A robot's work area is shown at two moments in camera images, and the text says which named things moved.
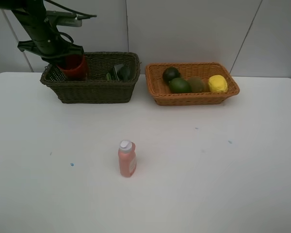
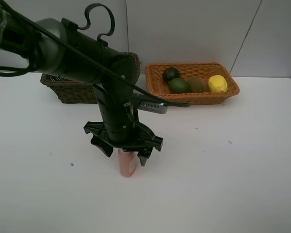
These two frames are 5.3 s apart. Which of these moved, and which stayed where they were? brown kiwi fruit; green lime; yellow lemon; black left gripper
Moved: black left gripper
Stayed: yellow lemon; brown kiwi fruit; green lime
